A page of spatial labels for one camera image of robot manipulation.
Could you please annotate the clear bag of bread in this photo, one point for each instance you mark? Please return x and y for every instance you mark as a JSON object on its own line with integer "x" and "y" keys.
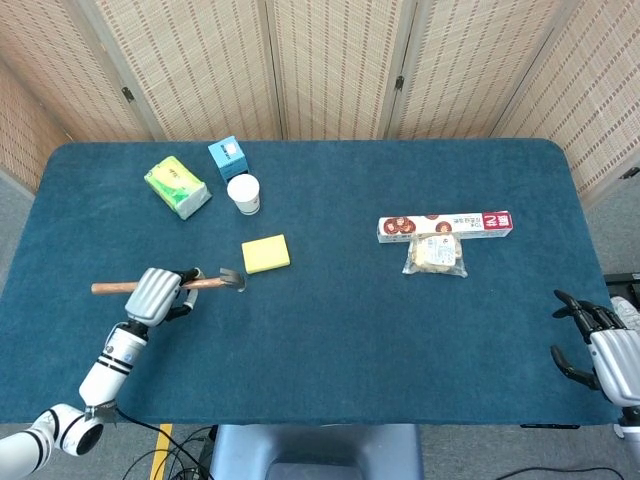
{"x": 435, "y": 256}

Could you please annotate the long cling wrap box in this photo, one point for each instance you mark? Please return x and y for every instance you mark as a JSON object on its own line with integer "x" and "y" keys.
{"x": 444, "y": 226}

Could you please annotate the yellow floor tape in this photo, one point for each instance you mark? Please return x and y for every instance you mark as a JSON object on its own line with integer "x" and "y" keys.
{"x": 161, "y": 451}

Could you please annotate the bamboo folding screen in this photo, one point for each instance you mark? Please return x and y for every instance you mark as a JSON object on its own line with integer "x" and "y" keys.
{"x": 320, "y": 65}

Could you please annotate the teal blue table cloth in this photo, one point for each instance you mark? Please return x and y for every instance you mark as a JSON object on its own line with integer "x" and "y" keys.
{"x": 350, "y": 325}

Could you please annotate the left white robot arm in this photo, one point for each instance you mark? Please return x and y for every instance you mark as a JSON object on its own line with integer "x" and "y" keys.
{"x": 75, "y": 395}

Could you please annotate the green yellow tissue pack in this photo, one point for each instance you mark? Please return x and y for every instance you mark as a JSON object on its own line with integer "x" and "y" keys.
{"x": 177, "y": 187}

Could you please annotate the white paper cup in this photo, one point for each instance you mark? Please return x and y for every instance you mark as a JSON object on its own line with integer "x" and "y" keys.
{"x": 244, "y": 195}

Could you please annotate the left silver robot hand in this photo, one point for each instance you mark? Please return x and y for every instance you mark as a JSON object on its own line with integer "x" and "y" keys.
{"x": 152, "y": 296}

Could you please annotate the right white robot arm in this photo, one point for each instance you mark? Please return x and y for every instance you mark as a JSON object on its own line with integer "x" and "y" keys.
{"x": 629, "y": 425}

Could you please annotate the yellow sponge block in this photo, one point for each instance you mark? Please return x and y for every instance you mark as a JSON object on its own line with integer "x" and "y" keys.
{"x": 265, "y": 254}

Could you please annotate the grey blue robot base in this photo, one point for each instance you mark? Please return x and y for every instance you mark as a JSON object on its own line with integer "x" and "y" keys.
{"x": 315, "y": 452}

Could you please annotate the light blue small box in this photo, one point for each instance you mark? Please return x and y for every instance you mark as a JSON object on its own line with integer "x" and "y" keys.
{"x": 229, "y": 157}

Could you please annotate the black equipment frame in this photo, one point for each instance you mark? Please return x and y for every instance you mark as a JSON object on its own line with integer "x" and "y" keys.
{"x": 624, "y": 287}

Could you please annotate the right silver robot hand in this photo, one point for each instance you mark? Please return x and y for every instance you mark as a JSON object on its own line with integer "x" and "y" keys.
{"x": 607, "y": 360}

